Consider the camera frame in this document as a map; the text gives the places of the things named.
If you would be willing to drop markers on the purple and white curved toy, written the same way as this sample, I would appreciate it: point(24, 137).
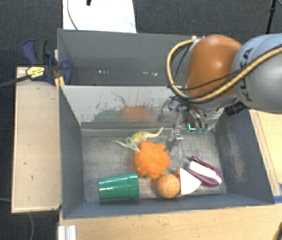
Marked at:
point(206, 174)

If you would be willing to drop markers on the black cylinder on white bracket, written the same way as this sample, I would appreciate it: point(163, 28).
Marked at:
point(234, 109)

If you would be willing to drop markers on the green plastic cup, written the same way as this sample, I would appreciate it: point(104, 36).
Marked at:
point(118, 186)

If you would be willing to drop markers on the grey metal bin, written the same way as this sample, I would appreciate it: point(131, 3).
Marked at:
point(111, 159)

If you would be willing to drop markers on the pale wood board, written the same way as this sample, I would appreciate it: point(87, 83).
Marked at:
point(36, 144)

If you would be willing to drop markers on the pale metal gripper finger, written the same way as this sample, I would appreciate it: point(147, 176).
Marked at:
point(179, 138)
point(170, 142)

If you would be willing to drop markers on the orange mesh bath sponge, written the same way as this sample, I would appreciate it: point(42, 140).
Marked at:
point(152, 160)

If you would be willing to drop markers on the white wedge block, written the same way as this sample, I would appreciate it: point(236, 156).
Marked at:
point(188, 182)

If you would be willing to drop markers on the yellow-green toy radish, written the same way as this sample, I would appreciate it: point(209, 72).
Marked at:
point(141, 136)

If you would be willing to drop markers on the orange tennis ball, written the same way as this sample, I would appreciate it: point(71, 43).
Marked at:
point(167, 186)

